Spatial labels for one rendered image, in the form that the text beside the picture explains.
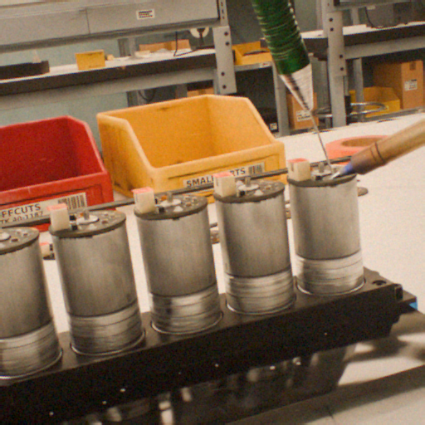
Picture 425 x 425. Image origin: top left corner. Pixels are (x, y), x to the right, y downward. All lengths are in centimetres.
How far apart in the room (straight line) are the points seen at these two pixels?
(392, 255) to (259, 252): 13
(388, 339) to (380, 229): 15
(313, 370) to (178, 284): 5
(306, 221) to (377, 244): 12
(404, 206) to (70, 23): 210
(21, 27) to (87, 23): 21
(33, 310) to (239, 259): 7
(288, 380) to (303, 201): 6
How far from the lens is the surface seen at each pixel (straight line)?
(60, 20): 245
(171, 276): 23
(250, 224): 23
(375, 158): 24
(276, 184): 24
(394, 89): 495
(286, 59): 22
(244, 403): 21
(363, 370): 23
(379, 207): 43
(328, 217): 24
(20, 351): 23
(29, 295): 22
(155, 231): 23
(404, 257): 35
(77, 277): 22
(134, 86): 256
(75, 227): 22
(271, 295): 24
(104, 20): 247
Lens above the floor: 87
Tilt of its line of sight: 15 degrees down
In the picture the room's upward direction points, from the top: 7 degrees counter-clockwise
